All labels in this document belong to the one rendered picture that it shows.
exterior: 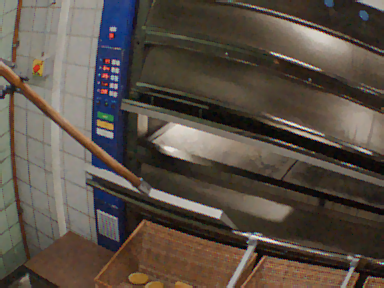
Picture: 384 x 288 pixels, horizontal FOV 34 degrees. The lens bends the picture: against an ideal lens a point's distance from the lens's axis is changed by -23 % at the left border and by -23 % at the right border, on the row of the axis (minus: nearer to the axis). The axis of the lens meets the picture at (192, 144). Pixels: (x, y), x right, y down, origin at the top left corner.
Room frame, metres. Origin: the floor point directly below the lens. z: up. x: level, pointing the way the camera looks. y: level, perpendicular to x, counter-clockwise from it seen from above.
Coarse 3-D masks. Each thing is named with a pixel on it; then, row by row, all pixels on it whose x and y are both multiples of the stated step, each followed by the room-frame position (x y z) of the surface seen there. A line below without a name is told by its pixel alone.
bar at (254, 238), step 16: (112, 192) 2.43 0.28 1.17; (144, 208) 2.36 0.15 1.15; (160, 208) 2.34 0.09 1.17; (192, 224) 2.27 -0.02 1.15; (208, 224) 2.25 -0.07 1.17; (256, 240) 2.15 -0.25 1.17; (272, 240) 2.13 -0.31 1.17; (320, 256) 2.02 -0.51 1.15; (336, 256) 1.99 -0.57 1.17; (352, 256) 1.96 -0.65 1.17; (240, 272) 2.08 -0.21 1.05; (352, 272) 1.92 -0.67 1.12
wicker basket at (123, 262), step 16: (144, 224) 2.75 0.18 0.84; (128, 240) 2.62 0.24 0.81; (144, 240) 2.73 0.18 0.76; (160, 240) 2.70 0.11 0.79; (176, 240) 2.67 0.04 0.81; (192, 240) 2.65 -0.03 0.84; (208, 240) 2.63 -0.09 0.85; (128, 256) 2.62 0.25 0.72; (144, 256) 2.70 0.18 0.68; (160, 256) 2.67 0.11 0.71; (176, 256) 2.65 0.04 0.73; (192, 256) 2.62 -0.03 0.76; (208, 256) 2.59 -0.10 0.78; (240, 256) 2.54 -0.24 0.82; (112, 272) 2.48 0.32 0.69; (128, 272) 2.61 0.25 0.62; (144, 272) 2.67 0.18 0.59; (192, 272) 2.59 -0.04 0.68; (208, 272) 2.56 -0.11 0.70; (224, 272) 2.53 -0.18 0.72
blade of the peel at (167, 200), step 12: (84, 168) 2.36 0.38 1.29; (96, 168) 2.34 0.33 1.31; (108, 180) 2.30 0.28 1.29; (120, 180) 2.29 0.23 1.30; (132, 192) 2.32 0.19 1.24; (156, 192) 2.23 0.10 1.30; (156, 204) 2.36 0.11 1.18; (168, 204) 2.23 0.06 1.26; (180, 204) 2.18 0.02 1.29; (192, 204) 2.17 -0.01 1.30; (192, 216) 2.29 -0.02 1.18; (204, 216) 2.18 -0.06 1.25; (216, 216) 2.12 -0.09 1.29
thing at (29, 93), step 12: (0, 60) 1.46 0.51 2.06; (0, 72) 1.47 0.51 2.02; (12, 72) 1.52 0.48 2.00; (12, 84) 1.53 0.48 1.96; (24, 84) 1.58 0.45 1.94; (24, 96) 1.60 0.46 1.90; (36, 96) 1.63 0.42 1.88; (48, 108) 1.69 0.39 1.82; (60, 120) 1.75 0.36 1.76; (72, 132) 1.81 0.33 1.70; (84, 144) 1.88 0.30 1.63; (96, 156) 1.95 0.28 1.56; (108, 156) 2.00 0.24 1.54; (120, 168) 2.06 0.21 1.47; (132, 180) 2.13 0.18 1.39
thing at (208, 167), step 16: (144, 144) 2.82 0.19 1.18; (160, 160) 2.76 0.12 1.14; (176, 160) 2.73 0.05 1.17; (192, 160) 2.71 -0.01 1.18; (208, 160) 2.72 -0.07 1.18; (224, 176) 2.63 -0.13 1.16; (240, 176) 2.61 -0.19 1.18; (256, 176) 2.61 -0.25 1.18; (272, 192) 2.54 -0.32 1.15; (288, 192) 2.50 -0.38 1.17; (304, 192) 2.48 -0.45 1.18; (320, 192) 2.48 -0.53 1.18; (336, 208) 2.39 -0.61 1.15; (352, 208) 2.35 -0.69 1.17; (368, 208) 2.33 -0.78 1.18
